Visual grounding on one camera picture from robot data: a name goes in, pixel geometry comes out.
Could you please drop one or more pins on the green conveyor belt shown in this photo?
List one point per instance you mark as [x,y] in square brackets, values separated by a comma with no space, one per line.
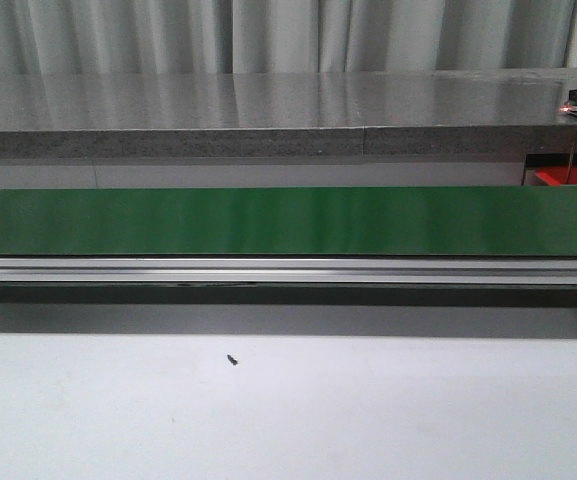
[304,221]

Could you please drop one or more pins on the grey stone counter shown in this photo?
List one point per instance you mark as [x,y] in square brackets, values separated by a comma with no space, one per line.
[510,111]

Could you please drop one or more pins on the red plastic tray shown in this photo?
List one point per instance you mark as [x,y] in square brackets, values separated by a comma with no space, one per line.
[557,176]

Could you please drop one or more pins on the grey curtain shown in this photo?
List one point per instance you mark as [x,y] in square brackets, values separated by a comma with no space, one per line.
[159,37]

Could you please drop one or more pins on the aluminium conveyor frame rail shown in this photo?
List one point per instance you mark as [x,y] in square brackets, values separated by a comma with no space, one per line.
[459,297]

